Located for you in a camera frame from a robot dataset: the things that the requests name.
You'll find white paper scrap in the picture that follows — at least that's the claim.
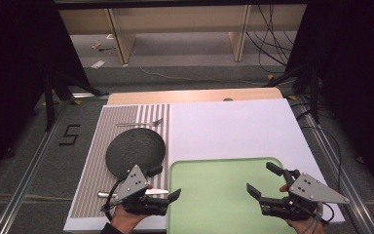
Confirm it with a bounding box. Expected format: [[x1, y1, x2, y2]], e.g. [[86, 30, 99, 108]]
[[90, 59, 107, 70]]

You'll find white table board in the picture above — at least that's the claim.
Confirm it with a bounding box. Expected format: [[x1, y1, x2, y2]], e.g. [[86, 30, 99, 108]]
[[62, 97, 346, 234]]

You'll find person's left hand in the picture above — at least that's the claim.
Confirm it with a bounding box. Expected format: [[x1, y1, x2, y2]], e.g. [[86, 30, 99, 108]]
[[109, 204, 152, 234]]

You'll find silver fork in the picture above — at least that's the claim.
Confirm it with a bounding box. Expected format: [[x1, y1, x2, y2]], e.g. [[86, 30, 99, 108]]
[[115, 117, 165, 129]]

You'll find black curtain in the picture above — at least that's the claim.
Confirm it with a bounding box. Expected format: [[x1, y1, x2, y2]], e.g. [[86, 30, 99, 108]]
[[0, 0, 91, 188], [284, 0, 374, 199]]

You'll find green tray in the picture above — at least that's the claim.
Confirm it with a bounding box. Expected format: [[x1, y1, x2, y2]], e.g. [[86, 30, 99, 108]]
[[167, 157, 299, 234]]

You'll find silver table knife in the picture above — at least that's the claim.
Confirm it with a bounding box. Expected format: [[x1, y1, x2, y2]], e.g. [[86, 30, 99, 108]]
[[96, 188, 170, 200]]

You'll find wooden table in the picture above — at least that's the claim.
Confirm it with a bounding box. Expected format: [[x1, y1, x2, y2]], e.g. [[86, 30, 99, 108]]
[[106, 87, 284, 106]]

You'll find striped grey placemat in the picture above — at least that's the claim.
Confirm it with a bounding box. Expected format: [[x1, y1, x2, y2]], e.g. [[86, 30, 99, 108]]
[[68, 103, 171, 219]]

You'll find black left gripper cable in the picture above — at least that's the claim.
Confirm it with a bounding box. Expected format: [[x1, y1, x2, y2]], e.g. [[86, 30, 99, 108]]
[[100, 175, 129, 222]]

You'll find dark round plate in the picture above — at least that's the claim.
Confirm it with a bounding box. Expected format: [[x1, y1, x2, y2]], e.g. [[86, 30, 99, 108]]
[[104, 127, 167, 179]]

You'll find wooden shelf unit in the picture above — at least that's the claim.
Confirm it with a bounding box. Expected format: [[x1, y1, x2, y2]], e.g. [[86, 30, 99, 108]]
[[57, 3, 308, 66]]

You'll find bundle of black cables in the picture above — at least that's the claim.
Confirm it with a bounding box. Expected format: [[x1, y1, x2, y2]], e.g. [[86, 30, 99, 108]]
[[245, 4, 295, 75]]

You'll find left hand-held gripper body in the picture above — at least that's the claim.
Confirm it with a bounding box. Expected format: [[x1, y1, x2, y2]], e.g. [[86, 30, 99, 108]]
[[114, 164, 170, 216]]

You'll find black metal stand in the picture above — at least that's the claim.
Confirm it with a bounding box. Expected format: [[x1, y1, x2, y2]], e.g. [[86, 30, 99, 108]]
[[265, 58, 321, 125], [43, 69, 110, 133]]

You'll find black floor cable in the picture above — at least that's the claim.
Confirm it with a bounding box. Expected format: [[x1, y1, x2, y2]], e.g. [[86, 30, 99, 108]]
[[291, 101, 344, 193]]

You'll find aluminium floor rail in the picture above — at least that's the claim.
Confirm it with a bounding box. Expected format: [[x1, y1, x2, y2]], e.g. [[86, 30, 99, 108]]
[[296, 96, 374, 234], [0, 93, 111, 234]]

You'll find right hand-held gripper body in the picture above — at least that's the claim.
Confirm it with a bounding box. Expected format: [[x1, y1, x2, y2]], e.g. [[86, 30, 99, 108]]
[[258, 169, 351, 222]]

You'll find person's right hand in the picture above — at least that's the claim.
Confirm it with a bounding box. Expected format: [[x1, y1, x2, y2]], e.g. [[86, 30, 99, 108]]
[[284, 214, 326, 234]]

